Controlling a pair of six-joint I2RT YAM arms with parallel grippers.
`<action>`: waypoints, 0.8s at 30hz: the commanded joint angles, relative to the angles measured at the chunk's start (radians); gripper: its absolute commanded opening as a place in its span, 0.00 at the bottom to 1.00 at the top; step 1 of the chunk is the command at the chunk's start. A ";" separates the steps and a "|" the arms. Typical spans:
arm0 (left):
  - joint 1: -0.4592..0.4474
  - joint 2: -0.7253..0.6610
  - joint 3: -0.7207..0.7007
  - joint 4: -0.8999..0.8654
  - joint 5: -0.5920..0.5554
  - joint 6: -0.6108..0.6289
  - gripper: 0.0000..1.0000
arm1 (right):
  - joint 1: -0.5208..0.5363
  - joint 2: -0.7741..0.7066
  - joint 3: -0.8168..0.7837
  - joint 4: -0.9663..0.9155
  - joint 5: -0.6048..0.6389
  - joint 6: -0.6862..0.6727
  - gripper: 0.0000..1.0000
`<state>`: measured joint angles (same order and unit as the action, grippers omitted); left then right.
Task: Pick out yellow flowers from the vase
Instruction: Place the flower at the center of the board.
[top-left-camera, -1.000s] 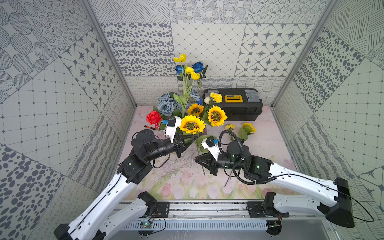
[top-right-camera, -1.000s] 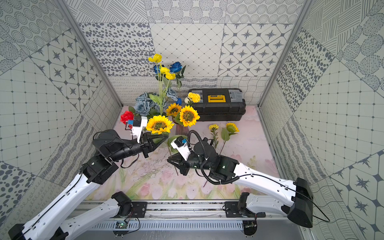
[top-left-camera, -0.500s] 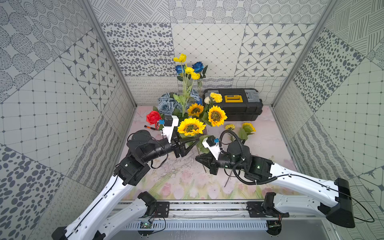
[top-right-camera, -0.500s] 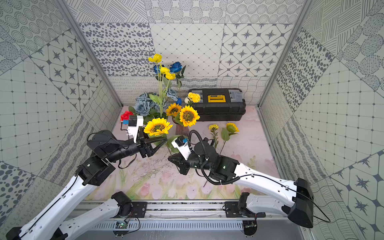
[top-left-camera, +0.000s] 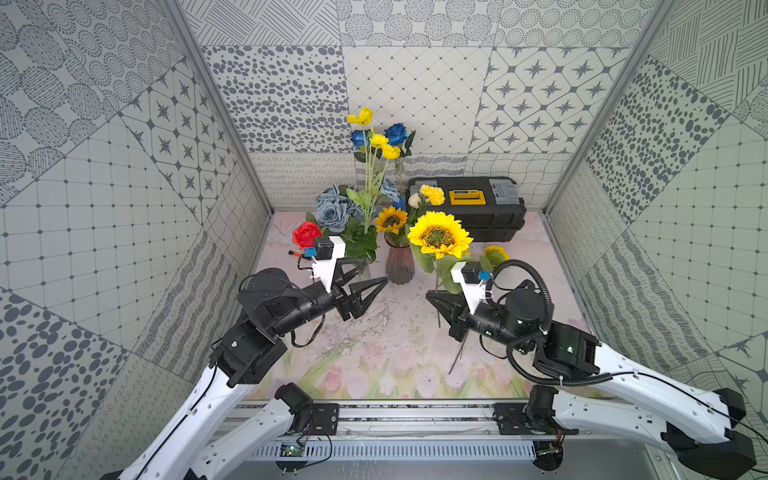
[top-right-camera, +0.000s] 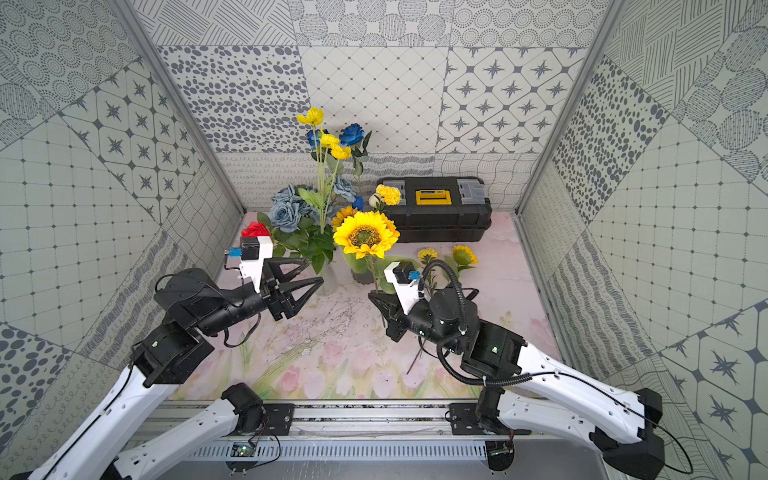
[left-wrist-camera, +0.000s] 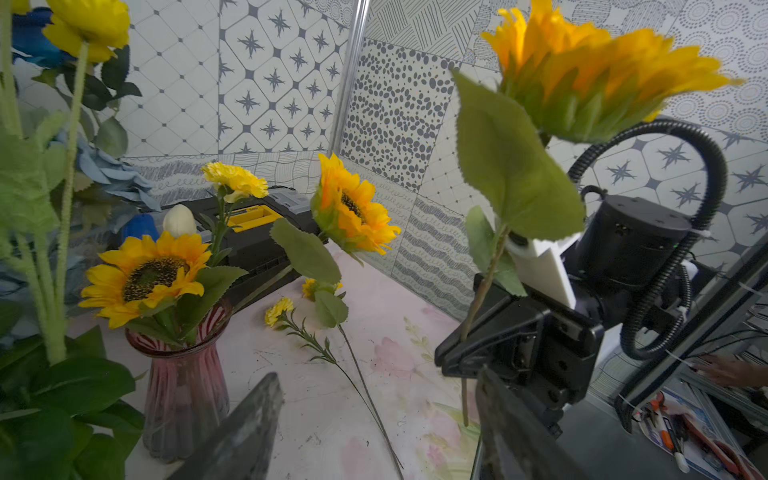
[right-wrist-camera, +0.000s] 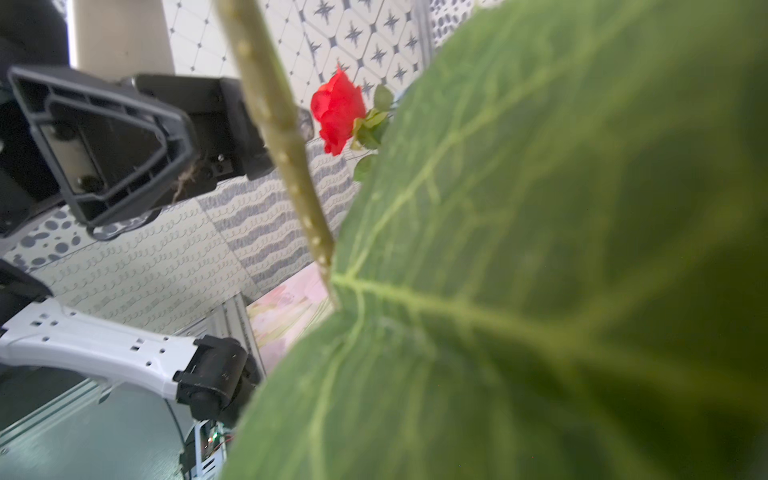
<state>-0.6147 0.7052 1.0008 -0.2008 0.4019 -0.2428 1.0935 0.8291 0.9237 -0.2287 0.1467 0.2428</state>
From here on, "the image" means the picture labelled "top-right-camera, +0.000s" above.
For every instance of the red rose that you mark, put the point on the red rose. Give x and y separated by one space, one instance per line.
256 229

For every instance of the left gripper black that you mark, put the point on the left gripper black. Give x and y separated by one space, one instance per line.
273 291

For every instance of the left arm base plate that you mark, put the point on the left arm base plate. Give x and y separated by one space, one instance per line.
276 419

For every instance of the clear glass vase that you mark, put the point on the clear glass vase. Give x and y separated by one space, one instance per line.
330 282

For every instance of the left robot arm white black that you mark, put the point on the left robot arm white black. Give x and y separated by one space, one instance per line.
195 310

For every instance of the yellow carnation near toolbox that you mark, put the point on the yellow carnation near toolbox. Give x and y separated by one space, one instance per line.
385 196

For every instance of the yellow poppy spray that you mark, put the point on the yellow poppy spray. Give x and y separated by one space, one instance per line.
328 157

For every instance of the large yellow sunflower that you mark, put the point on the large yellow sunflower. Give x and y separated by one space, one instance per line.
365 238

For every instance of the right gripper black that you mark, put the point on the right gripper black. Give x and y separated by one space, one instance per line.
396 315

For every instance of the dusty blue rose bunch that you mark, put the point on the dusty blue rose bunch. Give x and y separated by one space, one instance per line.
298 206

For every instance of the aluminium mounting rail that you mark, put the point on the aluminium mounting rail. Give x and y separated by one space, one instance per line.
418 419

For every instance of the small yellow sunflower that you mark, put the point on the small yellow sunflower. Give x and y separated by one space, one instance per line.
338 220

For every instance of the dark blue rose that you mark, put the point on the dark blue rose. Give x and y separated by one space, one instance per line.
314 138
357 139

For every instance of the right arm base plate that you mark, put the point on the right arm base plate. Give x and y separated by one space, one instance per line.
463 420

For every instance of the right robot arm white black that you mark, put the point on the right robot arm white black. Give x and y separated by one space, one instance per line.
521 386

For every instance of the black toolbox yellow latch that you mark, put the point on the black toolbox yellow latch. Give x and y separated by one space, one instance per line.
440 209

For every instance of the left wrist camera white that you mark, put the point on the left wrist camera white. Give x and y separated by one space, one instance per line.
252 253

